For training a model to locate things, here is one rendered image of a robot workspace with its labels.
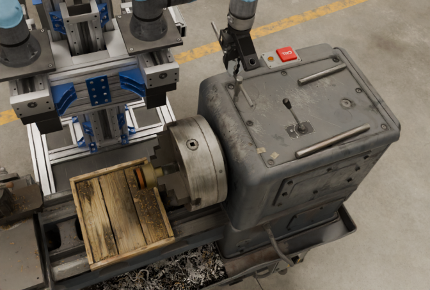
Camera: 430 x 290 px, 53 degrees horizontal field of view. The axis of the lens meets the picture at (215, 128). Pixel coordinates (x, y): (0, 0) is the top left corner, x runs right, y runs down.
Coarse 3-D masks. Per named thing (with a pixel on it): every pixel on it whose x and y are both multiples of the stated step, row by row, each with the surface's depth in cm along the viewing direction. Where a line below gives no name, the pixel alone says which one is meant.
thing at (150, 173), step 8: (136, 168) 144; (144, 168) 143; (152, 168) 142; (160, 168) 144; (136, 176) 141; (144, 176) 142; (152, 176) 142; (160, 176) 144; (136, 184) 146; (144, 184) 142; (152, 184) 143
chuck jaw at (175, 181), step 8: (168, 176) 144; (176, 176) 144; (160, 184) 141; (168, 184) 141; (176, 184) 142; (184, 184) 142; (168, 192) 141; (176, 192) 140; (184, 192) 140; (184, 200) 140; (192, 200) 139
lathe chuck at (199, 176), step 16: (176, 128) 140; (192, 128) 140; (176, 144) 137; (176, 160) 153; (192, 160) 134; (208, 160) 135; (192, 176) 134; (208, 176) 136; (192, 192) 136; (208, 192) 138; (192, 208) 141
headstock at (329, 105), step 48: (336, 48) 165; (240, 96) 146; (288, 96) 148; (336, 96) 150; (240, 144) 136; (288, 144) 137; (336, 144) 138; (384, 144) 144; (240, 192) 139; (288, 192) 149
